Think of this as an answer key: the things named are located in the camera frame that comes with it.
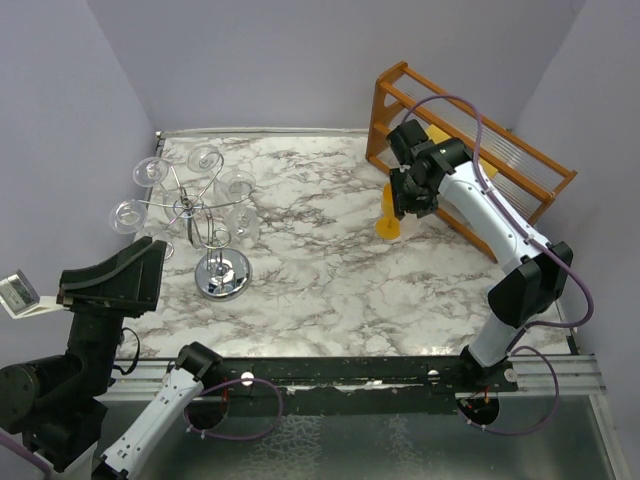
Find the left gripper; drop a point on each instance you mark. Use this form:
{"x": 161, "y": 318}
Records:
{"x": 127, "y": 282}

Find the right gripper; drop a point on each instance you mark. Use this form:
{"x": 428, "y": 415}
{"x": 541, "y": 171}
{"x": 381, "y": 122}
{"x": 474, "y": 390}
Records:
{"x": 421, "y": 207}

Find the yellow plastic wine glass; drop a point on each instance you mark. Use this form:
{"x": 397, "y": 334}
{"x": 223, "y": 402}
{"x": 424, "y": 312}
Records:
{"x": 387, "y": 226}

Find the clear wine glass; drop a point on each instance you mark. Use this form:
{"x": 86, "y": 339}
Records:
{"x": 243, "y": 224}
{"x": 203, "y": 158}
{"x": 150, "y": 172}
{"x": 232, "y": 188}
{"x": 128, "y": 217}

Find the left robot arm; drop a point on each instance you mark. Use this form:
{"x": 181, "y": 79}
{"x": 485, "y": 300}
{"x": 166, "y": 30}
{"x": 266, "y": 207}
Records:
{"x": 53, "y": 402}

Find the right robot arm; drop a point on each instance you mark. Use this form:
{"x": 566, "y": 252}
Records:
{"x": 532, "y": 279}

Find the chrome wine glass rack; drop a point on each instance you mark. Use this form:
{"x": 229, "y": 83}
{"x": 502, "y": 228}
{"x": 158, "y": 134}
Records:
{"x": 222, "y": 273}

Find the wooden shelf rack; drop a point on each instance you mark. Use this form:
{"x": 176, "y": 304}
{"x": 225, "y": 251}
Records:
{"x": 529, "y": 180}

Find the yellow book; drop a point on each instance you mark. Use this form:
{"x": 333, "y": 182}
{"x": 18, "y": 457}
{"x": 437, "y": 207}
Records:
{"x": 438, "y": 136}

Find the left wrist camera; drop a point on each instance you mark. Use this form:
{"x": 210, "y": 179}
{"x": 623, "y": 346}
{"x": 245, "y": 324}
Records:
{"x": 20, "y": 299}

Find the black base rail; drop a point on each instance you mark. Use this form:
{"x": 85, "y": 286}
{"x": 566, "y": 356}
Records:
{"x": 333, "y": 386}

